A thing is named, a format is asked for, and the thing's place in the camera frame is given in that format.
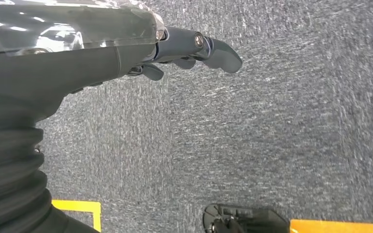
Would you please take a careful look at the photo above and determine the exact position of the yellow floor tape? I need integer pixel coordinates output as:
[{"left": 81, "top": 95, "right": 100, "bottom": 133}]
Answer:
[
  {"left": 51, "top": 199, "right": 102, "bottom": 233},
  {"left": 289, "top": 219, "right": 373, "bottom": 233}
]

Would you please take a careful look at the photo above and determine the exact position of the black robot foot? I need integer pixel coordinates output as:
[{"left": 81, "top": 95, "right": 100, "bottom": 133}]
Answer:
[{"left": 202, "top": 203, "right": 291, "bottom": 233}]

